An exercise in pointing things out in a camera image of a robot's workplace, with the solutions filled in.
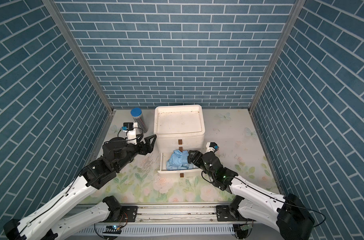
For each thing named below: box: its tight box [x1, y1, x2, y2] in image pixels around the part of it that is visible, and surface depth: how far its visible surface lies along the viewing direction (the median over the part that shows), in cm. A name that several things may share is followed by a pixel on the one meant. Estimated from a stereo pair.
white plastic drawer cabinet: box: [153, 104, 206, 153], surface depth 83 cm
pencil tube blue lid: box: [130, 107, 148, 134], surface depth 95 cm
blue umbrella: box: [166, 150, 190, 170], surface depth 84 cm
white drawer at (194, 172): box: [157, 152, 203, 178], surface depth 85 cm
